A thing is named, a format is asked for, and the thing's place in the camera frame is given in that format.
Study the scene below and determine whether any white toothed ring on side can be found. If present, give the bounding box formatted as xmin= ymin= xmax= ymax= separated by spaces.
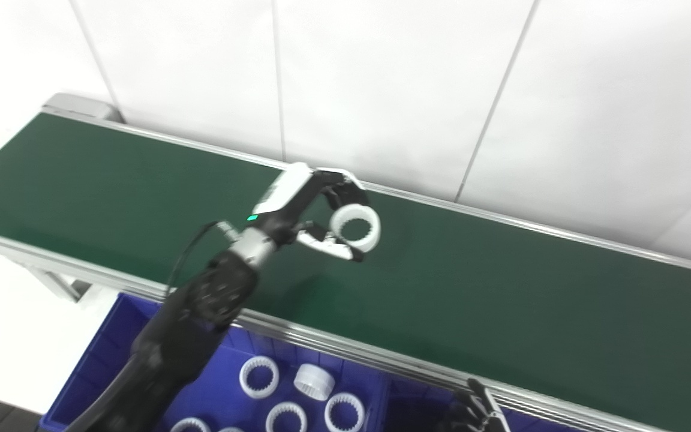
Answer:
xmin=293 ymin=364 xmax=336 ymax=402

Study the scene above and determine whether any white plastic ring part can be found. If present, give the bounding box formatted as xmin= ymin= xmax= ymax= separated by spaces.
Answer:
xmin=329 ymin=203 xmax=382 ymax=253

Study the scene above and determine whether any blue bin with white parts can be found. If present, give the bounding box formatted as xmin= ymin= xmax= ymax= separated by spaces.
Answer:
xmin=40 ymin=292 xmax=392 ymax=432

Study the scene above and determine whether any green conveyor belt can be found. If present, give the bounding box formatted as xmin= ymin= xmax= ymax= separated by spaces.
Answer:
xmin=0 ymin=113 xmax=691 ymax=432
xmin=0 ymin=92 xmax=691 ymax=432

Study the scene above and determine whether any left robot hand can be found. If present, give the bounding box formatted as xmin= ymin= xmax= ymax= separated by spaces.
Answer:
xmin=248 ymin=162 xmax=369 ymax=263

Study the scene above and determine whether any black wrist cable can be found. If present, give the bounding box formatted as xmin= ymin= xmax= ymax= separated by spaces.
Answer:
xmin=166 ymin=220 xmax=242 ymax=296

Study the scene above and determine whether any blue bin with black parts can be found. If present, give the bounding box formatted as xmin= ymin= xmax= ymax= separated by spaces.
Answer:
xmin=381 ymin=375 xmax=628 ymax=432

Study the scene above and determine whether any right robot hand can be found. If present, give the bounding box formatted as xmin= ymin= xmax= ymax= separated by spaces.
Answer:
xmin=450 ymin=378 xmax=506 ymax=432

